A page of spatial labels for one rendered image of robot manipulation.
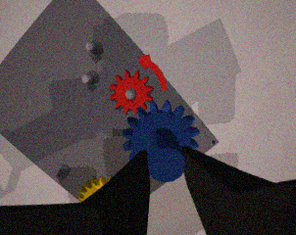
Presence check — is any yellow gear with black stripe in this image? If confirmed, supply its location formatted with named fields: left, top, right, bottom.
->
left=78, top=175, right=113, bottom=203

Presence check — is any red gear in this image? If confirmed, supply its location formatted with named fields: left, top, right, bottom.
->
left=109, top=70, right=154, bottom=115

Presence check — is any blue gear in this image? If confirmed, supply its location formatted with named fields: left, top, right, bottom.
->
left=122, top=100, right=199, bottom=182

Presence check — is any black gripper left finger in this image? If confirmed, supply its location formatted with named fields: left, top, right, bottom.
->
left=0, top=151, right=150, bottom=235

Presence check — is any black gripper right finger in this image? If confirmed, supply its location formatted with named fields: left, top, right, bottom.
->
left=181, top=147, right=296, bottom=235

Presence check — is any grey board with pegs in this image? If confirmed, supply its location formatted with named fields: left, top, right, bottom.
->
left=0, top=0, right=219, bottom=200

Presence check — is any red curved arrow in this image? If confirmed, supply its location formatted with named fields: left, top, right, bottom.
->
left=138, top=54, right=168, bottom=91

